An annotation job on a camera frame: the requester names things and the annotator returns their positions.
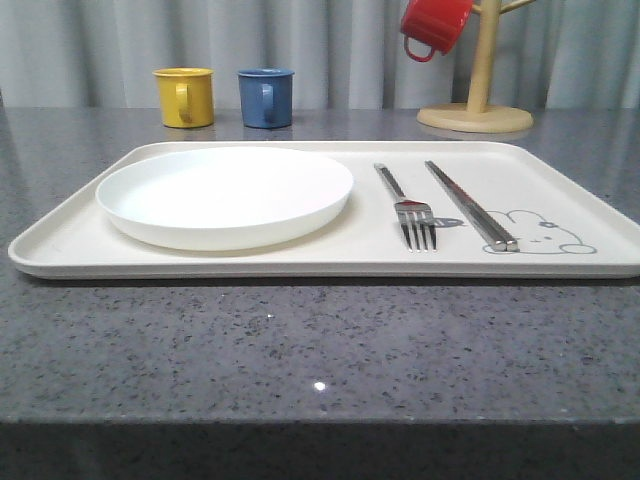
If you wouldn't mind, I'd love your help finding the wooden mug tree stand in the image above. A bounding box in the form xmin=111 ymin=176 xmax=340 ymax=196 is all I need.
xmin=416 ymin=0 xmax=534 ymax=134

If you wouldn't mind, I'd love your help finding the red enamel mug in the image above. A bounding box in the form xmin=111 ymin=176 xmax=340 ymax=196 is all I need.
xmin=400 ymin=0 xmax=474 ymax=62

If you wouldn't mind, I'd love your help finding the grey curtain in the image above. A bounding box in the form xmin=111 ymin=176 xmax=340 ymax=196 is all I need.
xmin=1 ymin=1 xmax=639 ymax=109

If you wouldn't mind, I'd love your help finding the steel fork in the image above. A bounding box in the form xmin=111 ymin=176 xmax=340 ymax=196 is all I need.
xmin=374 ymin=163 xmax=437 ymax=252

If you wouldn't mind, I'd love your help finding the cream rabbit serving tray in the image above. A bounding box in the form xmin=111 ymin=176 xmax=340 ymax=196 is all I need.
xmin=8 ymin=141 xmax=639 ymax=279

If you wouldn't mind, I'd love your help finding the blue enamel mug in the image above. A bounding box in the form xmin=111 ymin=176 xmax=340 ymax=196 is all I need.
xmin=237 ymin=68 xmax=294 ymax=129

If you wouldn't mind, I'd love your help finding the yellow enamel mug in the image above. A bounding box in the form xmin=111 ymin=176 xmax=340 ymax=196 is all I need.
xmin=153 ymin=67 xmax=214 ymax=129

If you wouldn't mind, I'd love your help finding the white round plate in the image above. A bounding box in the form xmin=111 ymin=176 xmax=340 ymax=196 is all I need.
xmin=95 ymin=146 xmax=354 ymax=251

